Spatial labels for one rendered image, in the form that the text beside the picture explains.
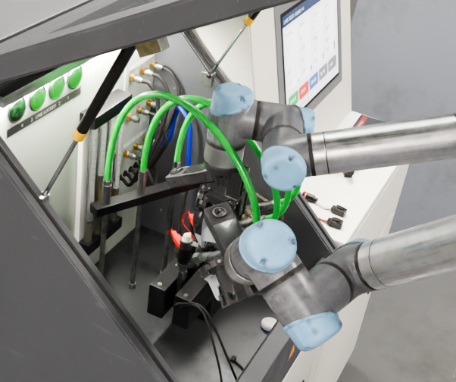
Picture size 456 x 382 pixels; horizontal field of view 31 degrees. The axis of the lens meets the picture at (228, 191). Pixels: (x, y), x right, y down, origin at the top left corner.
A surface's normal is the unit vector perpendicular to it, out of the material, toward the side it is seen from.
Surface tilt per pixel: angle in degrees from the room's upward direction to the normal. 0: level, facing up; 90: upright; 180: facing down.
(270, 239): 42
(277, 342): 0
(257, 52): 76
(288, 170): 90
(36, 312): 90
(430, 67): 82
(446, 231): 63
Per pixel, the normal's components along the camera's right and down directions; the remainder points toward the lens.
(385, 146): -0.13, 0.10
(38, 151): 0.89, 0.34
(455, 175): -0.55, 0.25
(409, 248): -0.77, -0.07
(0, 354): -0.43, 0.44
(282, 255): 0.21, -0.26
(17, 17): 0.14, -0.83
